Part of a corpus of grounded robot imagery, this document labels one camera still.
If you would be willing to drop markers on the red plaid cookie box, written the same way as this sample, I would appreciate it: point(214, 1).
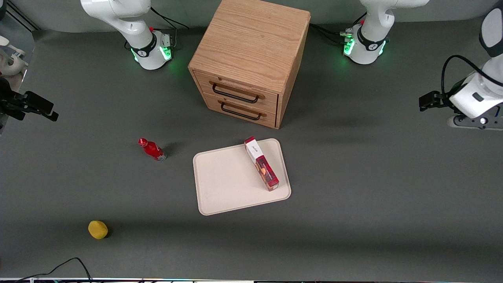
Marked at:
point(267, 173)

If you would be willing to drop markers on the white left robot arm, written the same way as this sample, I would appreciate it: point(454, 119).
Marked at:
point(367, 39)

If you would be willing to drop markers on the cream plastic tray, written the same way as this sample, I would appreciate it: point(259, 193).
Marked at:
point(228, 181)

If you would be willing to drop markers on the wooden drawer cabinet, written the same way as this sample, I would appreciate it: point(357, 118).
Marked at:
point(251, 43)

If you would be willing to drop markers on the wooden drawer front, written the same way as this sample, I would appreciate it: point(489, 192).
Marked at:
point(243, 84)
point(239, 103)

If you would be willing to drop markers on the yellow lemon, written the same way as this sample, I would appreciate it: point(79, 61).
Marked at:
point(98, 230)

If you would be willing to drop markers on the red plastic bottle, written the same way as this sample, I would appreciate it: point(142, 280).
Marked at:
point(153, 150)

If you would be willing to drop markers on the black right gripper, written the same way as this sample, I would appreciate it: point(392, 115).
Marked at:
point(8, 101)

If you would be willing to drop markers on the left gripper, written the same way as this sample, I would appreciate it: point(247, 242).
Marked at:
point(437, 100)

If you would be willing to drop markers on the black diagonal rail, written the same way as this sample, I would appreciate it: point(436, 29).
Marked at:
point(23, 19)

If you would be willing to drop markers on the white curved object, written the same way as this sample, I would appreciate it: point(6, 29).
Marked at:
point(11, 65)

